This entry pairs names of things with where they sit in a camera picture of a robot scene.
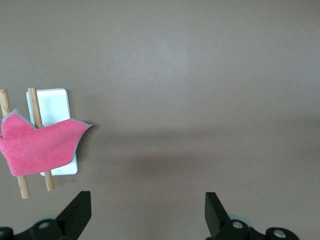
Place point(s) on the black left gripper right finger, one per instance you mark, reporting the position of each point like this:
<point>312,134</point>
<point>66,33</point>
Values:
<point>217,220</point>

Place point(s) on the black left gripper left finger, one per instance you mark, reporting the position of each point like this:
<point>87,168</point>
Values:
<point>75,220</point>

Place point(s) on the grey and pink towel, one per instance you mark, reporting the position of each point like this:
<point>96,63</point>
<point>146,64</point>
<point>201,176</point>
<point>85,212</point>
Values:
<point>37,145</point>

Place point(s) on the white rack with wooden rods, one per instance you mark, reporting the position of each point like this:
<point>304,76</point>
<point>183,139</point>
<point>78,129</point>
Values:
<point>55,107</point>

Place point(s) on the brown table cover sheet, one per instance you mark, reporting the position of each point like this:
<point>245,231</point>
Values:
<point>187,75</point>

